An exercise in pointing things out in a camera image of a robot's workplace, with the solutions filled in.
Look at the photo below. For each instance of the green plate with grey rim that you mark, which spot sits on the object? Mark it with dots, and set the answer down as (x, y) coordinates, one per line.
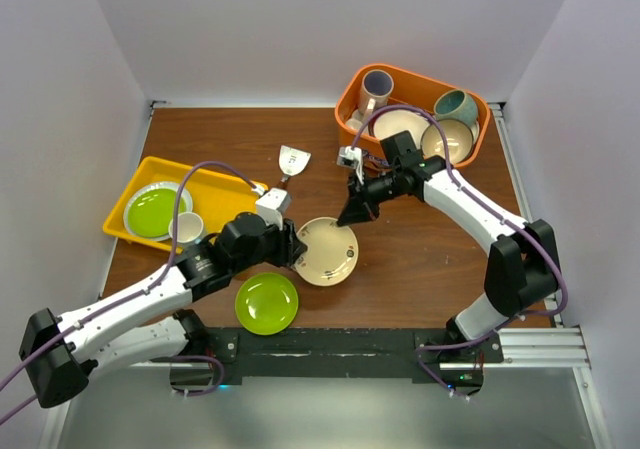
(149, 211)

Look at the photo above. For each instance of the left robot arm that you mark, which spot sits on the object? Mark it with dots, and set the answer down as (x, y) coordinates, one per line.
(59, 353)

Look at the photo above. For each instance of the small cream floral plate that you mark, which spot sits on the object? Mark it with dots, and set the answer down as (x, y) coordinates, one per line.
(332, 252)

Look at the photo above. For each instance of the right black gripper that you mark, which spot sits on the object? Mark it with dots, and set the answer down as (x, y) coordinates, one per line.
(360, 206)

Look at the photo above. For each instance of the metal spatula with wooden handle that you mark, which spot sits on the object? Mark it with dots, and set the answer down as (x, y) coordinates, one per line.
(291, 162)

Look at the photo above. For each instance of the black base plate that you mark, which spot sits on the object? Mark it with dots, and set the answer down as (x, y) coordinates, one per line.
(373, 353)

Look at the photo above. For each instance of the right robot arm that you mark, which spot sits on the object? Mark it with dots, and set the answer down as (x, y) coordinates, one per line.
(523, 264)

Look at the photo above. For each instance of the cream plate with maroon rim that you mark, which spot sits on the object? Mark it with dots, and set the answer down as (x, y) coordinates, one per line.
(396, 121)

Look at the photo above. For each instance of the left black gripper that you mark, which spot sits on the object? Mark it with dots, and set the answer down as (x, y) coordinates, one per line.
(289, 247)

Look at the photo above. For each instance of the yellow plastic tray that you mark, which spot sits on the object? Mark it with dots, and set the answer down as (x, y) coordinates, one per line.
(214, 196)

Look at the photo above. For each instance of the small lime green plate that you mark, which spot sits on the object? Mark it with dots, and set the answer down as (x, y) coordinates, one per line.
(266, 304)

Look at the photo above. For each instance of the cream cup with blue handle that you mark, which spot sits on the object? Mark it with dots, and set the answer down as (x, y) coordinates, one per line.
(186, 228)

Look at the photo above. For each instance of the white divided plate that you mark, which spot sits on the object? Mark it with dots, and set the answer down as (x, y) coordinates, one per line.
(360, 123)

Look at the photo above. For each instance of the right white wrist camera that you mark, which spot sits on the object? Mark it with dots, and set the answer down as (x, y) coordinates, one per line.
(352, 158)

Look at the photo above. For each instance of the green ceramic mug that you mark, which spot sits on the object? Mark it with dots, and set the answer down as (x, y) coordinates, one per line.
(458, 105)

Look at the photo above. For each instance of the cream bowl with dark rim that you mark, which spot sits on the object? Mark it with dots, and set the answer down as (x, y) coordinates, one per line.
(458, 136)

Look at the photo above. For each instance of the aluminium frame rail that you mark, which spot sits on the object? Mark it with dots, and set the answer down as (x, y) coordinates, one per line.
(165, 336)

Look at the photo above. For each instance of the lavender mug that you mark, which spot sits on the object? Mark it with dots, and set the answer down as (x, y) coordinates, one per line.
(375, 90)

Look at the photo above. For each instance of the orange plastic bin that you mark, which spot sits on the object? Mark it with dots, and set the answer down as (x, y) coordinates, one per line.
(409, 88)

